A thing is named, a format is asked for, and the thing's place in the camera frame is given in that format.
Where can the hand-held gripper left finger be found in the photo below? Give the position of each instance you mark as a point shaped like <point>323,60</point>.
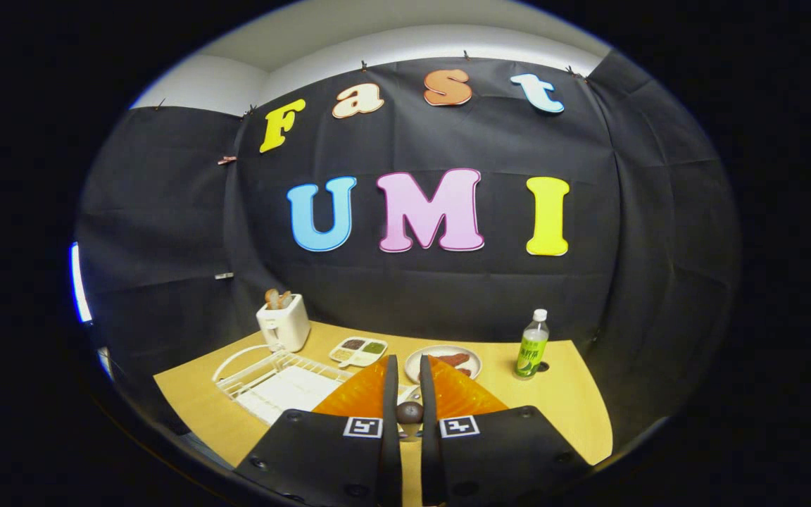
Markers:
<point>321,458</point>

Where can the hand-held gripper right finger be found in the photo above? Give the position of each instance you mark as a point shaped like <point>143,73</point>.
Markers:
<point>511,458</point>

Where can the white divided sauce dish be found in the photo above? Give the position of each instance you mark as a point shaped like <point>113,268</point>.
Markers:
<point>357,352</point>

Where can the white plate with sausages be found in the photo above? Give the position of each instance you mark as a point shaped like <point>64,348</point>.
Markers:
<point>414,362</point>

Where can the red sausage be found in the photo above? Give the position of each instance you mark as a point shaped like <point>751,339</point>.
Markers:
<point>464,371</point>
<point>453,359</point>

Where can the green-label drink bottle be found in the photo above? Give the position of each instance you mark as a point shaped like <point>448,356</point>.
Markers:
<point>532,352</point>

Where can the white toaster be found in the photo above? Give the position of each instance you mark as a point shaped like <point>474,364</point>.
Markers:
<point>284,327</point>

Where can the brown bread slice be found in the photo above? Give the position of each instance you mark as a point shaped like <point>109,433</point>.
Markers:
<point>272,299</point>
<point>285,300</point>

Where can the lit screen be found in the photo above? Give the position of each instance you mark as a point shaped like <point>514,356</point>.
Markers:
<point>79,282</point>

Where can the black backdrop cloth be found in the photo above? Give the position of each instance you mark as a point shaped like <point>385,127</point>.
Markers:
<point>391,141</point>

